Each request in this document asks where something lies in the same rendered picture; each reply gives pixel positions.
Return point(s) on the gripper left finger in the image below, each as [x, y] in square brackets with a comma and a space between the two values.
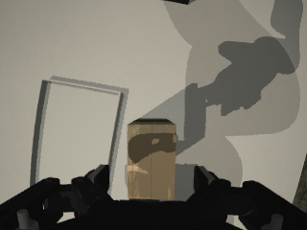
[48, 204]

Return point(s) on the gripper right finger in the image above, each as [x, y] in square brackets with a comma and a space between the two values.
[255, 204]

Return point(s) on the tan green-banded coffee pack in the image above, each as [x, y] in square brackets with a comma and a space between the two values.
[152, 166]

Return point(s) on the white shallow tray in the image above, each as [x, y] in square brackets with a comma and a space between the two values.
[80, 134]

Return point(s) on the white table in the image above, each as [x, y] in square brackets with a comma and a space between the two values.
[80, 38]

